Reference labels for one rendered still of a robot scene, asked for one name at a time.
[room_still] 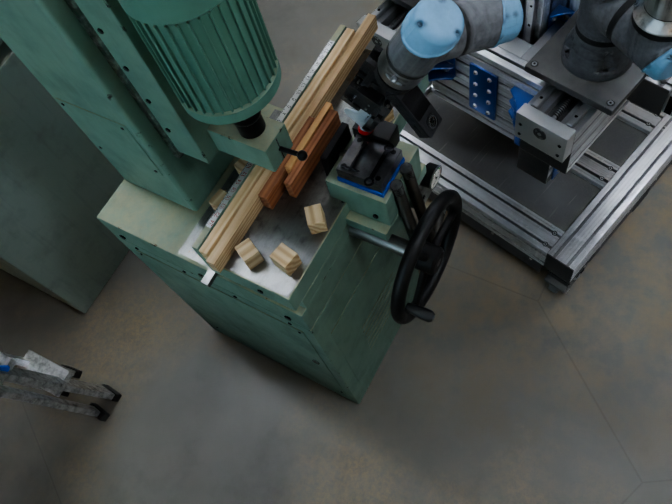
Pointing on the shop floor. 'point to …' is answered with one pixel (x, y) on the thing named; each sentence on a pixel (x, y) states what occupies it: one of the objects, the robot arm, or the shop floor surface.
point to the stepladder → (40, 369)
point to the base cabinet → (288, 342)
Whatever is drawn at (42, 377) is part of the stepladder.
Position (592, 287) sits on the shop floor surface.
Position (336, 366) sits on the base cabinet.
